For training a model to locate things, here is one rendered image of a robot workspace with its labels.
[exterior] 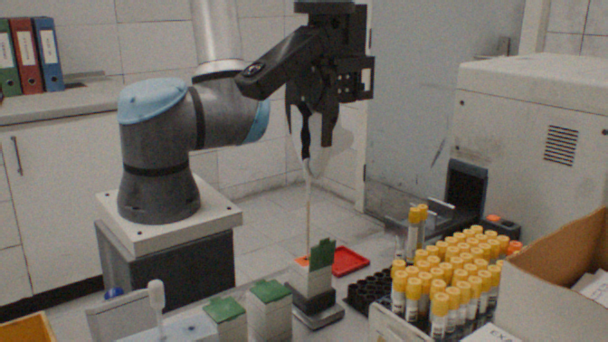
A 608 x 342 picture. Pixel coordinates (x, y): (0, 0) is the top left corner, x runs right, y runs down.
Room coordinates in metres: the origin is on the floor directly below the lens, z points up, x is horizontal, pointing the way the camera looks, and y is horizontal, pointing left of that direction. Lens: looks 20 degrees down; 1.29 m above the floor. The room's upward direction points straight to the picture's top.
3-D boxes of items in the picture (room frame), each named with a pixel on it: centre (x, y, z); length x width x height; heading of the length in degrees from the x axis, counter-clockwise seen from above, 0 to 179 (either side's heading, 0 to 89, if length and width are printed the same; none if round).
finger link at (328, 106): (0.59, -0.02, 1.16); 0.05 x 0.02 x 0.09; 35
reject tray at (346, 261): (0.72, -0.06, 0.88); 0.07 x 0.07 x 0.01; 37
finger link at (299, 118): (0.63, -0.02, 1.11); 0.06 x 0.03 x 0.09; 125
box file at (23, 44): (2.24, 1.22, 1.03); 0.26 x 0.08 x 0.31; 36
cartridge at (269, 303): (0.54, 0.04, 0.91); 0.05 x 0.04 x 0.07; 37
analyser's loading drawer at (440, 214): (0.81, -0.24, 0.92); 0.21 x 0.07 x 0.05; 127
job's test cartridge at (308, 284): (0.60, -0.01, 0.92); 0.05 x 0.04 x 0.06; 35
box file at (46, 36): (2.29, 1.15, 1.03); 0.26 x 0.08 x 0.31; 36
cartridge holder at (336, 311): (0.60, -0.01, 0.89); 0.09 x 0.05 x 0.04; 35
